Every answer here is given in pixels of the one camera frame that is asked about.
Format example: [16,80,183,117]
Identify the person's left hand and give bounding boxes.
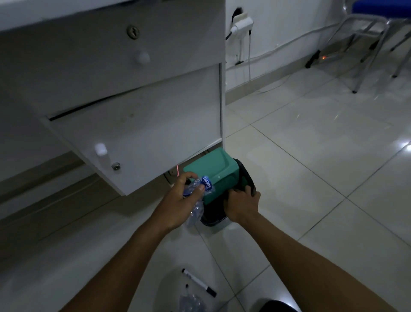
[154,172,206,233]

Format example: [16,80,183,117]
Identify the person's right hand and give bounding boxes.
[223,186,261,225]

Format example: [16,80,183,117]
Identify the crushed clear plastic bottle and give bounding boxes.
[182,175,215,227]

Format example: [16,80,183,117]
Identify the green trash bin black rim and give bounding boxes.
[183,147,261,227]

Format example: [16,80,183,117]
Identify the white marker black cap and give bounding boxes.
[181,268,217,298]

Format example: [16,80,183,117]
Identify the person's left forearm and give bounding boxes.
[59,222,182,312]

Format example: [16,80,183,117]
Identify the person's right forearm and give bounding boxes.
[237,213,399,312]

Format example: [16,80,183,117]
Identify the person's black trousers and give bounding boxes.
[258,299,302,312]

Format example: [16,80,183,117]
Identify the white desk drawer cabinet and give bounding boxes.
[0,0,227,197]

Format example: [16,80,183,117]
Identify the white power adapter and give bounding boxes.
[229,7,254,35]

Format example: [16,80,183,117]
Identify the blue seat metal chair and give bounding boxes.
[316,0,411,94]

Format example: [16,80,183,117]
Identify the white adapter cable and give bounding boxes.
[246,27,289,94]

